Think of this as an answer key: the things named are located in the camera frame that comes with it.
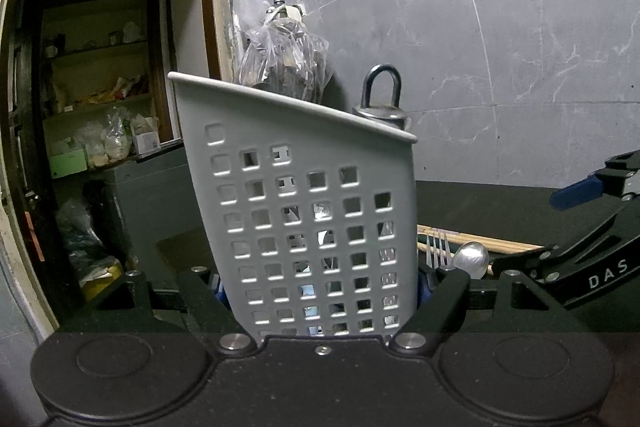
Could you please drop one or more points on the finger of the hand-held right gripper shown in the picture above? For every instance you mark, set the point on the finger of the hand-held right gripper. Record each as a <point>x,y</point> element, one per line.
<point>575,194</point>
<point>590,277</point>

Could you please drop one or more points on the wooden shelf unit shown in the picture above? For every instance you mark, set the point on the wooden shelf unit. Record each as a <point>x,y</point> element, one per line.
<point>100,72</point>

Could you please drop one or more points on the white carton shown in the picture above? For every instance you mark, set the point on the white carton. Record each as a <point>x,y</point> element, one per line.
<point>147,141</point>

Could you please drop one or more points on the yellow container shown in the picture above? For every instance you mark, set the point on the yellow container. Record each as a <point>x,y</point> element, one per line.
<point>100,282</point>

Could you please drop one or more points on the silver spoon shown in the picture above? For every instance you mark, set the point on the silver spoon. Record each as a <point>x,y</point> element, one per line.
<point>472,259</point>

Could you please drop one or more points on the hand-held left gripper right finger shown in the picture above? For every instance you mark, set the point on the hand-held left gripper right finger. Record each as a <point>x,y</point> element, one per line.
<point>425,294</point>

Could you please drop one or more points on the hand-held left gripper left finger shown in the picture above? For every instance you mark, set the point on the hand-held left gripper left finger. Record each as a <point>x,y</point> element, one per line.
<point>220,294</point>

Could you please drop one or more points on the white filled plastic bags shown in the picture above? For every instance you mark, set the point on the white filled plastic bags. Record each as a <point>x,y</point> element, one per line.
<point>112,139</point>

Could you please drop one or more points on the silver fork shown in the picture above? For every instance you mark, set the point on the silver fork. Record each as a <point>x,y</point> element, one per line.
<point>439,252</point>

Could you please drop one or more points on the colourful snack packets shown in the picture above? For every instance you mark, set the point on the colourful snack packets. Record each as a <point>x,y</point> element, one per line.
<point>125,87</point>

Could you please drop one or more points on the dark wooden door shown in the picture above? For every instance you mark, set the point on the dark wooden door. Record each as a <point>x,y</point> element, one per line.
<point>20,107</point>

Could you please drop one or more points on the grey perforated utensil basket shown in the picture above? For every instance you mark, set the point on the grey perforated utensil basket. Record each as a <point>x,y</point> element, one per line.
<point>300,127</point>

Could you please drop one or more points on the cream door frame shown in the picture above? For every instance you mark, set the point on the cream door frame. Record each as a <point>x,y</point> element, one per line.
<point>216,7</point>

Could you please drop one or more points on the dark grey cabinet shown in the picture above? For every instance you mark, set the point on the dark grey cabinet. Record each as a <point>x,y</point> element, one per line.
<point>145,187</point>

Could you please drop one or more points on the crumpled clear plastic bags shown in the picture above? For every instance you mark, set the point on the crumpled clear plastic bags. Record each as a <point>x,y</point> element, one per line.
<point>80,232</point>

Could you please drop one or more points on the green box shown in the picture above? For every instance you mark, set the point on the green box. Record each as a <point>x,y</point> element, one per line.
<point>67,163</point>

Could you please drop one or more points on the hanging clear plastic bag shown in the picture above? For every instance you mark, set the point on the hanging clear plastic bag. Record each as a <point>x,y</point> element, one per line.
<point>280,52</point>

